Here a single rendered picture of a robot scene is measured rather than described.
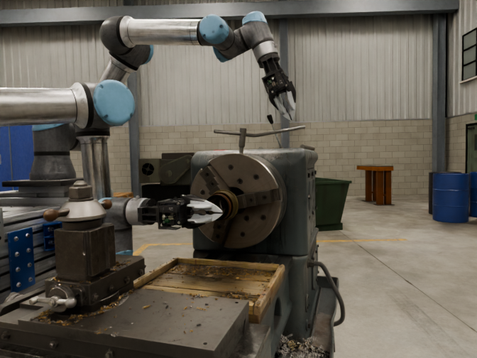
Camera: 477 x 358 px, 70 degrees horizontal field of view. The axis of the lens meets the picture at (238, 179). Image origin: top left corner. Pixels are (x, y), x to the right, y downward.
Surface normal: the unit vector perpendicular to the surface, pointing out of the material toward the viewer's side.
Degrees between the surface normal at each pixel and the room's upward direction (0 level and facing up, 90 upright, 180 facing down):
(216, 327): 0
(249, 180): 90
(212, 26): 90
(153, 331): 0
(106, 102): 89
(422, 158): 90
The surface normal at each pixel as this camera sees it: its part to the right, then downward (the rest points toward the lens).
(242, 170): -0.30, 0.06
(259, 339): -0.03, -1.00
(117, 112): 0.76, -0.02
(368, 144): -0.02, 0.05
